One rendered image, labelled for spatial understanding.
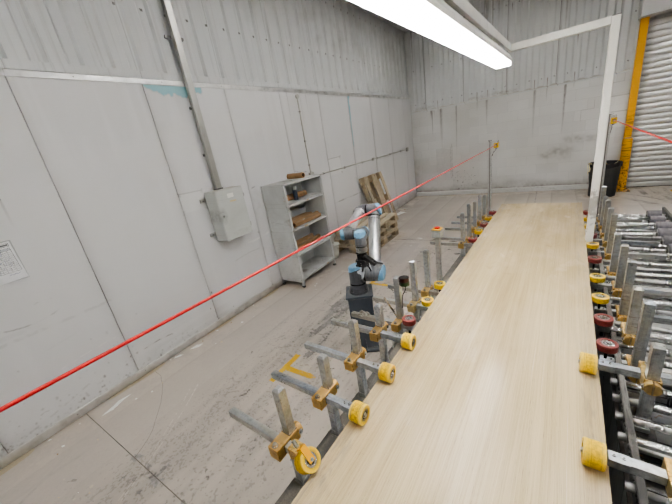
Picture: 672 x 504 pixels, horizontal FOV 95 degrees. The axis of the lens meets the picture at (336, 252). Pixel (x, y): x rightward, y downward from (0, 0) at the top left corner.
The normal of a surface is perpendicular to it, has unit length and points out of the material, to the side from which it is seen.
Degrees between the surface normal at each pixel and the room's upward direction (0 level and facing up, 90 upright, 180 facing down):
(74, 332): 90
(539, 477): 0
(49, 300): 90
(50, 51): 90
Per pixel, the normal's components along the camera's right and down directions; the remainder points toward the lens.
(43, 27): 0.83, 0.06
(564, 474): -0.15, -0.93
